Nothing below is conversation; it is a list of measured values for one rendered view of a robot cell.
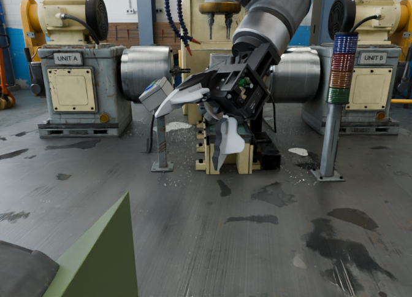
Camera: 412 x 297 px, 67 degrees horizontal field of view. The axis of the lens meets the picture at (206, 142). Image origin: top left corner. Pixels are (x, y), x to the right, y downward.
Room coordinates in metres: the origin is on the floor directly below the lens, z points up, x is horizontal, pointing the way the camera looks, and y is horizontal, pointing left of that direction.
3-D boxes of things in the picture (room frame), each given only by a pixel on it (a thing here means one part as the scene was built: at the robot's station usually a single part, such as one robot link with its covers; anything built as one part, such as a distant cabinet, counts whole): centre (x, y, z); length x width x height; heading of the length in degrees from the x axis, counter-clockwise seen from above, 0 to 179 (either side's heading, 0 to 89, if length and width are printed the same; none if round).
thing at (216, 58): (1.14, -0.07, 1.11); 0.12 x 0.11 x 0.07; 1
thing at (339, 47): (0.87, -0.37, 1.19); 0.06 x 0.06 x 0.04
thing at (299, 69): (1.41, -0.39, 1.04); 0.41 x 0.25 x 0.25; 91
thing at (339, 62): (0.87, -0.37, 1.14); 0.06 x 0.06 x 0.04
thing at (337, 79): (0.87, -0.37, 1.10); 0.06 x 0.06 x 0.04
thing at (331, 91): (0.87, -0.37, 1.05); 0.06 x 0.06 x 0.04
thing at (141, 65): (1.40, 0.29, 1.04); 0.37 x 0.25 x 0.25; 91
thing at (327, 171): (0.87, -0.37, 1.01); 0.08 x 0.08 x 0.42; 1
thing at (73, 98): (1.39, 0.54, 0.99); 0.35 x 0.31 x 0.37; 91
